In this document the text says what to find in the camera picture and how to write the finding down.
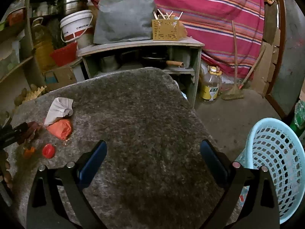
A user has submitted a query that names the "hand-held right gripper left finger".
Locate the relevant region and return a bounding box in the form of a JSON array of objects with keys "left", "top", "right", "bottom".
[{"left": 26, "top": 140, "right": 108, "bottom": 229}]

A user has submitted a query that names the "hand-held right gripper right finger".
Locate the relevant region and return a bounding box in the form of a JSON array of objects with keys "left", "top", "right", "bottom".
[{"left": 200, "top": 139, "right": 280, "bottom": 229}]

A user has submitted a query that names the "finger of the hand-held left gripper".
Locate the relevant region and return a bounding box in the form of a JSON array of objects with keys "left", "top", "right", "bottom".
[{"left": 0, "top": 122, "right": 28, "bottom": 149}]

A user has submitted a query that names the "red bottle cap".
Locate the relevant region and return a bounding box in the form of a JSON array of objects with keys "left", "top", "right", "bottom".
[{"left": 42, "top": 144, "right": 56, "bottom": 158}]

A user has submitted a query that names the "orange plastic bag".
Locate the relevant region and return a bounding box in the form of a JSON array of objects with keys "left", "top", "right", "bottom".
[{"left": 46, "top": 119, "right": 72, "bottom": 141}]

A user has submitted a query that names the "white paper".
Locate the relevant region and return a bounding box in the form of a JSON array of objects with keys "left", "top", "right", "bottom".
[{"left": 44, "top": 97, "right": 74, "bottom": 126}]

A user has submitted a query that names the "light blue plastic basket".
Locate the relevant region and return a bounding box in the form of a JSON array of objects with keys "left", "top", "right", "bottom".
[{"left": 235, "top": 117, "right": 305, "bottom": 225}]

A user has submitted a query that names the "person's left hand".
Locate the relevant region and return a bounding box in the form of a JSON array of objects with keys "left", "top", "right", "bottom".
[{"left": 0, "top": 157, "right": 13, "bottom": 190}]

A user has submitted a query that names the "yellow egg carton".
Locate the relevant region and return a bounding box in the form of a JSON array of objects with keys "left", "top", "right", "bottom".
[{"left": 25, "top": 86, "right": 47, "bottom": 102}]

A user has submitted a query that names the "grey shaggy rug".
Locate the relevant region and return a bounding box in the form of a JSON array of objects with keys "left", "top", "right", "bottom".
[{"left": 5, "top": 67, "right": 239, "bottom": 229}]

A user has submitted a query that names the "straw broom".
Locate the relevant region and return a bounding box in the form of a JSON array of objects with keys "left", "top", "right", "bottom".
[{"left": 222, "top": 20, "right": 245, "bottom": 101}]

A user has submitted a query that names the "cardboard box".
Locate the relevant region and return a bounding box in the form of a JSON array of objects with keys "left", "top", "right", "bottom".
[{"left": 43, "top": 65, "right": 78, "bottom": 92}]

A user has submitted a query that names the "small oil bottle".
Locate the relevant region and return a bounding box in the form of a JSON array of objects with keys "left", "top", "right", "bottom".
[{"left": 200, "top": 66, "right": 222, "bottom": 102}]

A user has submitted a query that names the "light wooden shelf unit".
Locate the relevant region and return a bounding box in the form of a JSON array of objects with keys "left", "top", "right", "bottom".
[{"left": 0, "top": 0, "right": 46, "bottom": 115}]

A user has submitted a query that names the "large yellow oil jug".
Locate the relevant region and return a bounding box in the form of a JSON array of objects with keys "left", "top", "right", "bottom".
[{"left": 32, "top": 18, "right": 56, "bottom": 72}]

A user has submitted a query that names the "red plastic basket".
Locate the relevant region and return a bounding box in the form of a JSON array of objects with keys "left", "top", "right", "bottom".
[{"left": 50, "top": 42, "right": 78, "bottom": 67}]

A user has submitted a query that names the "green plastic bag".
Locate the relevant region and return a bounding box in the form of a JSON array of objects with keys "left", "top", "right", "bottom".
[{"left": 294, "top": 100, "right": 305, "bottom": 128}]

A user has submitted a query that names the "wooden stick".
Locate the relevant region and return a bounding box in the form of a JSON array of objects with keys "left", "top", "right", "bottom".
[{"left": 238, "top": 44, "right": 266, "bottom": 89}]

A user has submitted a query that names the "stack of flattened cardboard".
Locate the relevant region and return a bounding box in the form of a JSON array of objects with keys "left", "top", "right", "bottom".
[{"left": 251, "top": 29, "right": 280, "bottom": 96}]

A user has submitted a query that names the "small red mesh basket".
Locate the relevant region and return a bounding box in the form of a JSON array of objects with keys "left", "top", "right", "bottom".
[{"left": 7, "top": 8, "right": 25, "bottom": 25}]

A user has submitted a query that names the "white plastic bucket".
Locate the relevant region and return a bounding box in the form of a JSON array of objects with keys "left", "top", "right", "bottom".
[{"left": 59, "top": 10, "right": 94, "bottom": 49}]

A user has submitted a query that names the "low wooden cabinet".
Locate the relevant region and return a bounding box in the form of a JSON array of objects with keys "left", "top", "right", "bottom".
[{"left": 77, "top": 38, "right": 205, "bottom": 109}]

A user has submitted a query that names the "grey metal door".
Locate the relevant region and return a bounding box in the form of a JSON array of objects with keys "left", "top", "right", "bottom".
[{"left": 266, "top": 0, "right": 305, "bottom": 122}]

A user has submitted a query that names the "yellow utensil holder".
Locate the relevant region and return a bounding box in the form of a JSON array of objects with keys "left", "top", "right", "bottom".
[{"left": 152, "top": 19, "right": 180, "bottom": 41}]

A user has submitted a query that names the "steel pot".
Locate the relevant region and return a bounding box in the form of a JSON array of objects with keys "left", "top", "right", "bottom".
[{"left": 58, "top": 0, "right": 88, "bottom": 17}]

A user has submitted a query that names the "grey covered appliance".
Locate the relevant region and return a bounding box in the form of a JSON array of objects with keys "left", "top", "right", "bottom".
[{"left": 93, "top": 0, "right": 158, "bottom": 44}]

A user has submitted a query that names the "red striped cloth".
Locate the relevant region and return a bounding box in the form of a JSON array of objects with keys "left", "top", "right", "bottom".
[{"left": 84, "top": 0, "right": 266, "bottom": 79}]

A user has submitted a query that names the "bunch of wooden chopsticks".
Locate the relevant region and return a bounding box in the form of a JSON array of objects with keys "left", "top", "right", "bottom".
[{"left": 154, "top": 9, "right": 184, "bottom": 21}]

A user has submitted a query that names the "pan with wooden handle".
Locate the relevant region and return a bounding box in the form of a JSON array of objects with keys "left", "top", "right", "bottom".
[{"left": 142, "top": 56, "right": 185, "bottom": 70}]

